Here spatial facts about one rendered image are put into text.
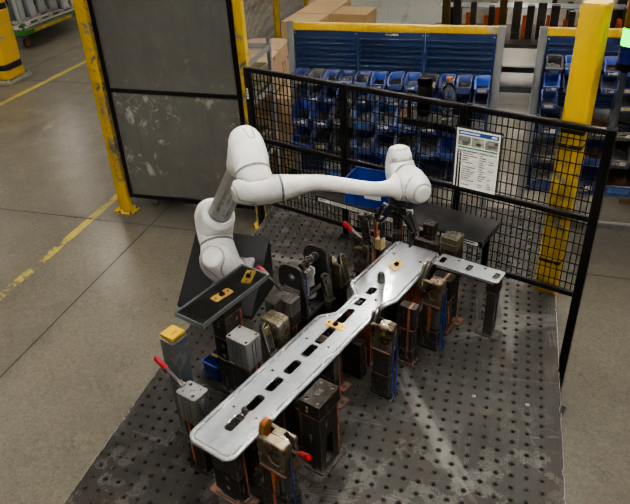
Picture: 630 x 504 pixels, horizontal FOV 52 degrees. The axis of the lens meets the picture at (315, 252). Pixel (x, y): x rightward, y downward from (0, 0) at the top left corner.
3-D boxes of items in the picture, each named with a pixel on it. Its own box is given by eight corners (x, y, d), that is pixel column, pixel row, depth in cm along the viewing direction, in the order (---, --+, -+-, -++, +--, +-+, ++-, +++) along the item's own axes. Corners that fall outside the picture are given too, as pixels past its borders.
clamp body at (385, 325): (390, 405, 250) (392, 334, 231) (363, 392, 256) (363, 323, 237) (402, 390, 256) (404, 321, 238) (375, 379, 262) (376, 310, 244)
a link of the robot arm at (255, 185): (284, 192, 234) (276, 160, 239) (234, 200, 231) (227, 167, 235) (281, 208, 246) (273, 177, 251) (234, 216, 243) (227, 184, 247)
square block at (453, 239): (451, 307, 300) (457, 241, 280) (435, 302, 304) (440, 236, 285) (458, 299, 305) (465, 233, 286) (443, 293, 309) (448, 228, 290)
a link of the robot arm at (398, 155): (380, 179, 258) (392, 193, 248) (381, 142, 250) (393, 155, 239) (405, 175, 261) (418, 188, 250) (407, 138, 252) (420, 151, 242)
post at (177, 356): (191, 438, 240) (172, 346, 216) (177, 429, 243) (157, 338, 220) (205, 425, 245) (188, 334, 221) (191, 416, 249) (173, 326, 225)
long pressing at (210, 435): (236, 469, 191) (235, 466, 190) (181, 437, 202) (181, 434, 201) (442, 255, 285) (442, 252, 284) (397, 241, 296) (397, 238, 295)
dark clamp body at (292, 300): (298, 384, 261) (292, 308, 241) (272, 372, 268) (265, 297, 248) (313, 369, 269) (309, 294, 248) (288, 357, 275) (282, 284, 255)
